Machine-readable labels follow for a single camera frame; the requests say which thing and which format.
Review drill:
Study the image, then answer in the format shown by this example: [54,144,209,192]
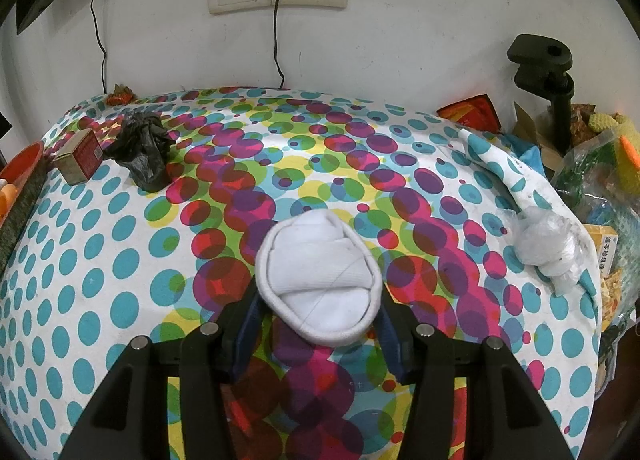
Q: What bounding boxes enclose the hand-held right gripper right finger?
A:
[375,285,573,460]

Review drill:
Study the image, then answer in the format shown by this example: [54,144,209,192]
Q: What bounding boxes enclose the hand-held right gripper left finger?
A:
[60,285,266,460]

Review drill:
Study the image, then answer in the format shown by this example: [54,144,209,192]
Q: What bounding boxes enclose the large white sock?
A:
[256,210,382,345]

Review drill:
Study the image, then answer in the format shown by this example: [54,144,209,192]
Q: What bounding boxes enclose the yellow cartoon box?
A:
[585,225,622,277]

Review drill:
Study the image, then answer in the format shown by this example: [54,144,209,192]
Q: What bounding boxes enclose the orange plastic bag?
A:
[0,180,16,221]

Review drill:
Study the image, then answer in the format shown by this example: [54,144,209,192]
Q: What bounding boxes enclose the round red tray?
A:
[0,141,48,266]

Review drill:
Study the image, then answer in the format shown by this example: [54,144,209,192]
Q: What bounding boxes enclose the polka dot bed sheet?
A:
[0,85,608,460]

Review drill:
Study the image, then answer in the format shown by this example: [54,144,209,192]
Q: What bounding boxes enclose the white plastic bag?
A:
[515,206,586,296]

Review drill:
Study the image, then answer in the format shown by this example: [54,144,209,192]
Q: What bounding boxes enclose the black plastic bag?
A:
[102,112,176,193]

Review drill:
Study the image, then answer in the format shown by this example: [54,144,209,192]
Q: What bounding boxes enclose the blue cloth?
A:
[504,132,545,172]

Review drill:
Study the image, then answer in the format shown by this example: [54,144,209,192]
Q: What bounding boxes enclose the orange snack packet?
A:
[437,95,501,132]

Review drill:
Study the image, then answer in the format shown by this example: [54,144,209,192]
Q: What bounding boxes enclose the brown cardboard box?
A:
[52,128,103,186]

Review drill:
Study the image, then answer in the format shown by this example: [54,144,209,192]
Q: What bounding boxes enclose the clear bag of green items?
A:
[552,130,640,228]

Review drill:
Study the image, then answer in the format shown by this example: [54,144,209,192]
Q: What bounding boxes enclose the red orange snack wrapper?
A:
[107,82,136,106]

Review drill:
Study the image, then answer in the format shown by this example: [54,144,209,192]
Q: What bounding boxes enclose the brown snack bag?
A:
[570,104,601,147]

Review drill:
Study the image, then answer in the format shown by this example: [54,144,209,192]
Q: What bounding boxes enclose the orange carrot toy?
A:
[619,135,640,167]

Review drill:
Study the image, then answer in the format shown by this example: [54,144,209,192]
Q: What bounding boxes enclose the yellow corn toy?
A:
[582,111,640,141]

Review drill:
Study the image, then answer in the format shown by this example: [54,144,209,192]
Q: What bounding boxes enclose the black clamp stand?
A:
[506,34,576,152]

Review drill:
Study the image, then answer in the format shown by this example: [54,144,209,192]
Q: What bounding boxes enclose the black charger cable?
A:
[271,0,286,89]

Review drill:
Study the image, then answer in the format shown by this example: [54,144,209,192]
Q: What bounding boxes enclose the thin black wall cable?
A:
[90,0,109,92]

